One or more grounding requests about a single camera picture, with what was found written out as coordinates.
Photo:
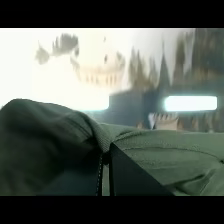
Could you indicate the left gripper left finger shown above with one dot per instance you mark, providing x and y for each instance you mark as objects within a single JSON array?
[{"x": 80, "y": 183}]

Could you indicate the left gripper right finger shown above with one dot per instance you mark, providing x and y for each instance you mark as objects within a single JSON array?
[{"x": 130, "y": 180}]

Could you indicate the dark green T-shirt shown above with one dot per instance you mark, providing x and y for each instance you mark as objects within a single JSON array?
[{"x": 40, "y": 133}]

